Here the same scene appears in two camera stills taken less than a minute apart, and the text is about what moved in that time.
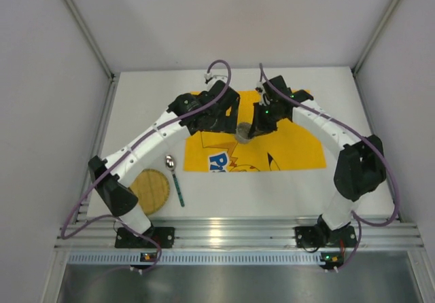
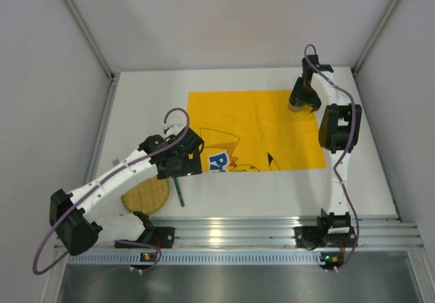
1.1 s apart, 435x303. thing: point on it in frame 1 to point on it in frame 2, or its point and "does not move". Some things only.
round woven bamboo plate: [151, 189] does not move
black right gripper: [259, 120] to [304, 96]
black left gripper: [224, 113] to [187, 166]
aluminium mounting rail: [237, 232] does not move
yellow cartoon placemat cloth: [295, 144] does not move
